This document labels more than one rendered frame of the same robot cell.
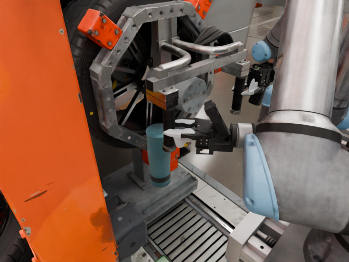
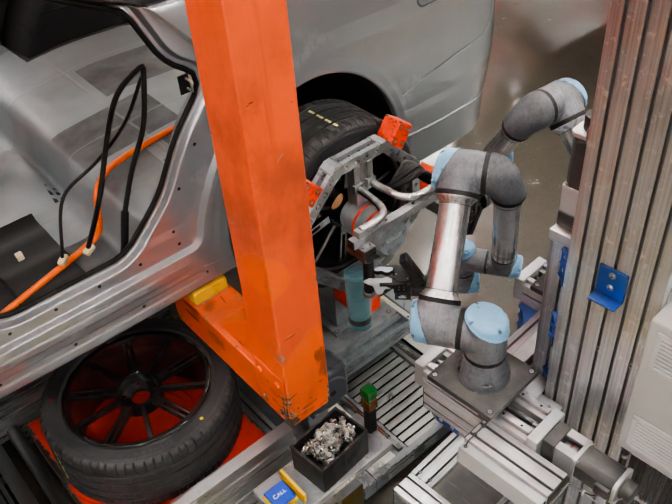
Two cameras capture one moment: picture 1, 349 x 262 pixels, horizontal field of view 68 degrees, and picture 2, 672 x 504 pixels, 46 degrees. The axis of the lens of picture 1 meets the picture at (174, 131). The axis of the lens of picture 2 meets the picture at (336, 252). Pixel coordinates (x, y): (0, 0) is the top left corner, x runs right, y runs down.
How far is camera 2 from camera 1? 177 cm
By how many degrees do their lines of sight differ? 7
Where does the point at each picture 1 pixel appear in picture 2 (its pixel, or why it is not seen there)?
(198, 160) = not seen: hidden behind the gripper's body
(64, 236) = (298, 366)
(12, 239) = (224, 383)
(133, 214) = (332, 361)
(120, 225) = not seen: hidden behind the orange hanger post
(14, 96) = (290, 286)
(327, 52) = (451, 257)
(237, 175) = not seen: hidden behind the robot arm
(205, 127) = (402, 275)
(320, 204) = (442, 335)
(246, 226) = (428, 356)
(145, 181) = (338, 324)
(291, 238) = (451, 360)
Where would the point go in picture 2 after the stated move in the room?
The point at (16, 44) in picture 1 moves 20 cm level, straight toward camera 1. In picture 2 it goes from (294, 263) to (331, 307)
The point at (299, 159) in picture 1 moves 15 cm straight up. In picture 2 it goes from (432, 314) to (433, 272)
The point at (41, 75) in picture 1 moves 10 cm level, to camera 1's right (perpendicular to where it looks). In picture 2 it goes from (301, 273) to (338, 272)
